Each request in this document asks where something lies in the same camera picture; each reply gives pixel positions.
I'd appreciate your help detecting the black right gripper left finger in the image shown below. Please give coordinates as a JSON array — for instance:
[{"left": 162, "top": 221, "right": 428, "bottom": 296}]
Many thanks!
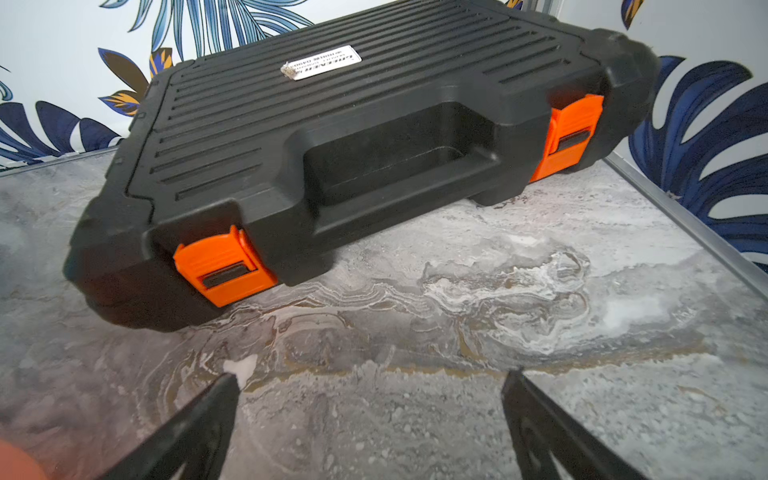
[{"left": 101, "top": 373, "right": 240, "bottom": 479}]

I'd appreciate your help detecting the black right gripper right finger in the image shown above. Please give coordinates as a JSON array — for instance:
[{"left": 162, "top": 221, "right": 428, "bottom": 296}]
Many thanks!
[{"left": 501, "top": 369, "right": 644, "bottom": 479}]

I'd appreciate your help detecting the black plastic tool case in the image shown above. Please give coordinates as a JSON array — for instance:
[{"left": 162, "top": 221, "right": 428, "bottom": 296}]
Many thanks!
[{"left": 63, "top": 1, "right": 660, "bottom": 331}]

